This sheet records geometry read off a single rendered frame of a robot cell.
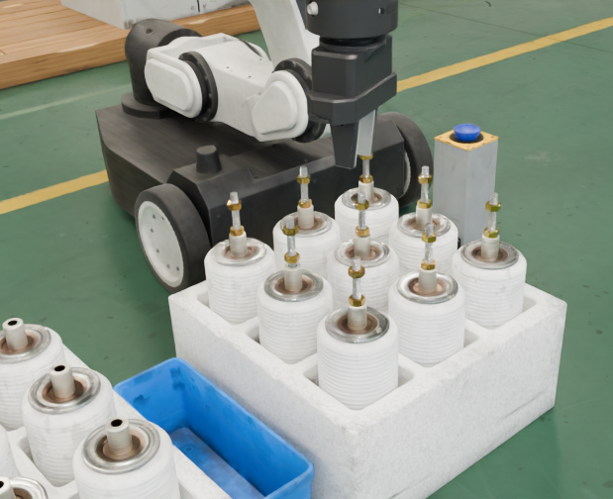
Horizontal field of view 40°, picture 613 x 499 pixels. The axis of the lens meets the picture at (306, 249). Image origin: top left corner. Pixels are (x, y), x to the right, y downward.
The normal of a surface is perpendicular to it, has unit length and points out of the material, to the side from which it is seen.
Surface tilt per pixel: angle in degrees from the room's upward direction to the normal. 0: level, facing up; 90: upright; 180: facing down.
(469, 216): 90
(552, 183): 0
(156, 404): 88
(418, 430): 90
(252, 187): 46
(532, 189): 0
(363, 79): 90
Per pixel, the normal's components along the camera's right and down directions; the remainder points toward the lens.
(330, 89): -0.52, 0.44
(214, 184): 0.40, -0.35
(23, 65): 0.61, 0.36
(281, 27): -0.79, 0.32
